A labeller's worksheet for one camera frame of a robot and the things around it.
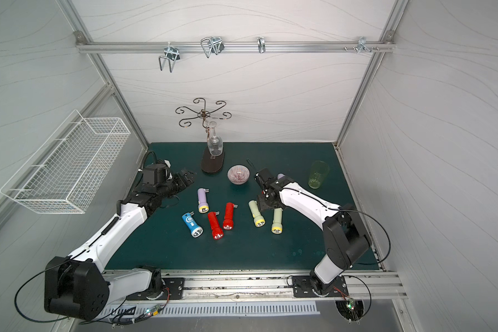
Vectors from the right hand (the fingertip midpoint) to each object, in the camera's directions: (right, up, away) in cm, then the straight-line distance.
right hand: (269, 201), depth 88 cm
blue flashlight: (-31, -11, -4) cm, 33 cm away
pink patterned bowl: (-15, +11, +17) cm, 25 cm away
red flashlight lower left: (-22, -12, -2) cm, 25 cm away
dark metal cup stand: (-31, +17, +25) cm, 43 cm away
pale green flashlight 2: (+3, -10, -2) cm, 11 cm away
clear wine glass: (-24, +25, +5) cm, 35 cm away
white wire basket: (-70, +14, -18) cm, 74 cm away
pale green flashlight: (-4, -8, 0) cm, 9 cm away
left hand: (-33, +11, -5) cm, 35 cm away
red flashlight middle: (-17, -9, -1) cm, 19 cm away
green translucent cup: (+23, +14, +6) cm, 28 cm away
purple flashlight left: (-29, -3, +4) cm, 30 cm away
